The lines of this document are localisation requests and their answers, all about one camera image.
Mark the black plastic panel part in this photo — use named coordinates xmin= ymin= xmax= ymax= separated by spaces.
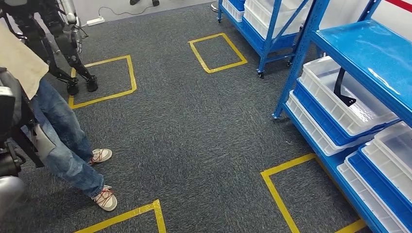
xmin=0 ymin=86 xmax=45 ymax=169

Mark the red barrier belt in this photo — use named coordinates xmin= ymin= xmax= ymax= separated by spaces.
xmin=384 ymin=0 xmax=412 ymax=14

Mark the black bracket part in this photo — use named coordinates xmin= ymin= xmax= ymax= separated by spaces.
xmin=333 ymin=67 xmax=357 ymax=108

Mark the blue metal shelf rack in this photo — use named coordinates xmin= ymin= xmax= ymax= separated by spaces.
xmin=272 ymin=0 xmax=412 ymax=233
xmin=217 ymin=0 xmax=312 ymax=79

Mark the black power cable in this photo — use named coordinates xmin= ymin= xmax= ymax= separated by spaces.
xmin=97 ymin=4 xmax=194 ymax=17

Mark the black humanoid robot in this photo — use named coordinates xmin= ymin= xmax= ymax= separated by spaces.
xmin=0 ymin=0 xmax=99 ymax=97

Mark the white power strip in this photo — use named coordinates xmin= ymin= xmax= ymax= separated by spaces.
xmin=86 ymin=16 xmax=106 ymax=27

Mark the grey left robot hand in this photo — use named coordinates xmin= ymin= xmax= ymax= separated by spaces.
xmin=0 ymin=68 xmax=24 ymax=127

